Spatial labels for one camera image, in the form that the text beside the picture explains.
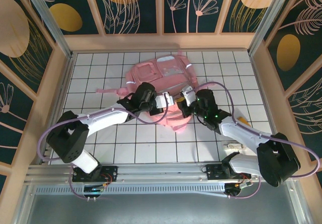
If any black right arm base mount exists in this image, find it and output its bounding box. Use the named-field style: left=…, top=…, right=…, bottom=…
left=205, top=162, right=252, bottom=182

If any pink backpack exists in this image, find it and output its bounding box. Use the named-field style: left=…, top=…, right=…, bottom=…
left=95, top=50, right=199, bottom=134

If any aluminium mounting rail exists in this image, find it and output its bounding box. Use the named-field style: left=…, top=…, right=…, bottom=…
left=25, top=161, right=297, bottom=184

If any aluminium corner post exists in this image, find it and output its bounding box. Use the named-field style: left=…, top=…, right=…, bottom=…
left=248, top=0, right=302, bottom=56
left=20, top=0, right=75, bottom=58

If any slotted grey cable tray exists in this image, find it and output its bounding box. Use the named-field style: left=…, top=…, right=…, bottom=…
left=35, top=183, right=227, bottom=194

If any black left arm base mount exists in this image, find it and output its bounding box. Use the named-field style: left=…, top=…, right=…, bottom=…
left=72, top=165, right=119, bottom=183

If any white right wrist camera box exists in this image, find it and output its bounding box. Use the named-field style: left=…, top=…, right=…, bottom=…
left=180, top=86, right=196, bottom=107

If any aluminium side rail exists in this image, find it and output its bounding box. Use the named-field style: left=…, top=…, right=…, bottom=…
left=248, top=52, right=289, bottom=162
left=37, top=52, right=76, bottom=165

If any grey metal plate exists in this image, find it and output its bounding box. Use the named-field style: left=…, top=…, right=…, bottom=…
left=15, top=193, right=309, bottom=224

